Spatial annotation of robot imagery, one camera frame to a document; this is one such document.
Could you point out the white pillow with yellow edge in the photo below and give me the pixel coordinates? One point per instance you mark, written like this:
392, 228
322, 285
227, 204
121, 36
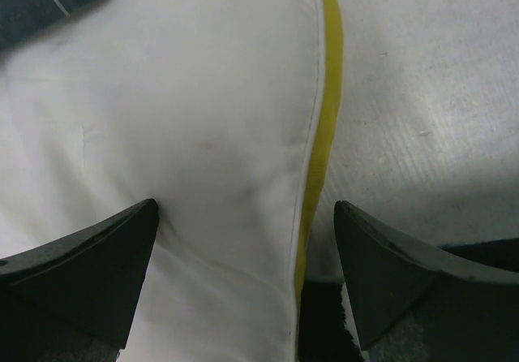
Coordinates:
223, 112

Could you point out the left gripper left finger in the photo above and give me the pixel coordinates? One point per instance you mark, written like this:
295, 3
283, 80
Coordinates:
81, 288

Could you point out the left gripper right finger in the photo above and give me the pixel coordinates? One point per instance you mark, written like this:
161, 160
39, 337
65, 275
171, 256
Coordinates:
458, 297

